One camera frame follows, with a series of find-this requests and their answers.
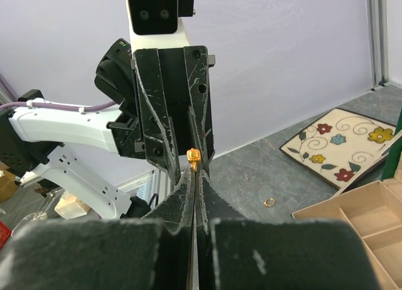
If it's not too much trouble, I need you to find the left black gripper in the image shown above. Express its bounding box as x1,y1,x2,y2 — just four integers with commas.
129,46,214,181

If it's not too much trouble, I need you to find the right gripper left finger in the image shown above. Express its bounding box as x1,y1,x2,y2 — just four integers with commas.
1,169,196,289

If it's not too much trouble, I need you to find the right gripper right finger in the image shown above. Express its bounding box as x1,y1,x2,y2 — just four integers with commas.
197,172,380,289

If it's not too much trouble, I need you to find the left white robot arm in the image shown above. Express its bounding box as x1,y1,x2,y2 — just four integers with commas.
1,39,215,219

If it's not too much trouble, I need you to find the green jewelry box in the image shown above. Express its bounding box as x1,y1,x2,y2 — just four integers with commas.
292,124,401,289

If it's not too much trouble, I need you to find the floral square ceramic plate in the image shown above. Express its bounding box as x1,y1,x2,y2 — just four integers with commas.
280,108,396,189

